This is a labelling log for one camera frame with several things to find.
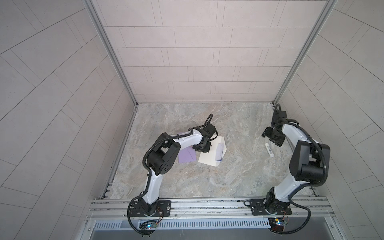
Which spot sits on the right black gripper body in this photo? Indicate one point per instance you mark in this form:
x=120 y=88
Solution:
x=274 y=136

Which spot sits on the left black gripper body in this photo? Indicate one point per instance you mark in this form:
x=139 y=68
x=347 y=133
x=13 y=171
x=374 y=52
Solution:
x=205 y=148

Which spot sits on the cream envelope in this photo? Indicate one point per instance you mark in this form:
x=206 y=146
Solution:
x=209 y=158

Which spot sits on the white glue stick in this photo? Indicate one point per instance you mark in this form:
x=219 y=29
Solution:
x=269 y=150

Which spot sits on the purple envelope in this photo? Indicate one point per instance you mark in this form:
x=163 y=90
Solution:
x=187 y=154

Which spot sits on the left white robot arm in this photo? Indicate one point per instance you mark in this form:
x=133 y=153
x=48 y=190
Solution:
x=161 y=156

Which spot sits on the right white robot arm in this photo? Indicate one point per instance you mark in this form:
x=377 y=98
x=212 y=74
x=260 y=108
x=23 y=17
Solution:
x=309 y=164

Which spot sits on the white paper sheet underneath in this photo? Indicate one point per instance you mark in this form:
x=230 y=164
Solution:
x=220 y=151

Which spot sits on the right circuit board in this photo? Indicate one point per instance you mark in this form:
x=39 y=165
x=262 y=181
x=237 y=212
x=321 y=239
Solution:
x=277 y=224

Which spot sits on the circuit board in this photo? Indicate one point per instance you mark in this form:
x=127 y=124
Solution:
x=148 y=225
x=277 y=224

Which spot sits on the left circuit board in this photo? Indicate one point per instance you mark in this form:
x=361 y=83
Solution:
x=148 y=225

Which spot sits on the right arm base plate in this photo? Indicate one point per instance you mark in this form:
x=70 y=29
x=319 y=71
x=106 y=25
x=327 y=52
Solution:
x=260 y=207

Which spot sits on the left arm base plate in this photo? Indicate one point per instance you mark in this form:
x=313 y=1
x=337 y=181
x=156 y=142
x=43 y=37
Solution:
x=157 y=209

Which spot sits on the aluminium rail frame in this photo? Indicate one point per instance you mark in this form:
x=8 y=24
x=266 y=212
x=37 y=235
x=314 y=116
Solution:
x=211 y=213

